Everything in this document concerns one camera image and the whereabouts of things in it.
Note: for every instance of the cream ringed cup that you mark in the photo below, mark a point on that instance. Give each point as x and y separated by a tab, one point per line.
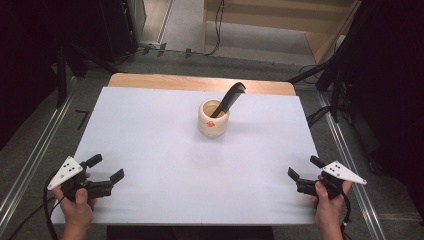
213	128

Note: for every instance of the beige wooden platform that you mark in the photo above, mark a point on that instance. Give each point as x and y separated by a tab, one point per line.
266	20

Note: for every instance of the wooden table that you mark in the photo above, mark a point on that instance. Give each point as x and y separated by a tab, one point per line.
186	82

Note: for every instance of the black comb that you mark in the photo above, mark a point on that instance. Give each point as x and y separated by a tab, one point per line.
230	96

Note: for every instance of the black tripod stand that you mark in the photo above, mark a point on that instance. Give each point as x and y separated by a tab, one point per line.
61	76

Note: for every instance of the white table board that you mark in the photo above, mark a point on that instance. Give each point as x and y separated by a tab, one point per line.
160	173

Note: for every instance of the person's right hand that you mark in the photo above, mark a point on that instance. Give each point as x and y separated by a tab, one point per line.
328	211

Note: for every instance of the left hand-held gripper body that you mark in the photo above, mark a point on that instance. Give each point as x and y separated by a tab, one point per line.
66	171

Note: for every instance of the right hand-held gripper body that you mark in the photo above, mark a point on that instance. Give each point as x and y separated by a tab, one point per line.
343	173

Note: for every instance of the person's left hand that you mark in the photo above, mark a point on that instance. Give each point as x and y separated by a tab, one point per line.
77	213

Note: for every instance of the aluminium floor rail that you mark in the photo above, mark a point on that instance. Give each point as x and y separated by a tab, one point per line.
353	166
31	156

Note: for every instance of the black cabinet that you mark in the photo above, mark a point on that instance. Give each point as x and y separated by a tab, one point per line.
120	26

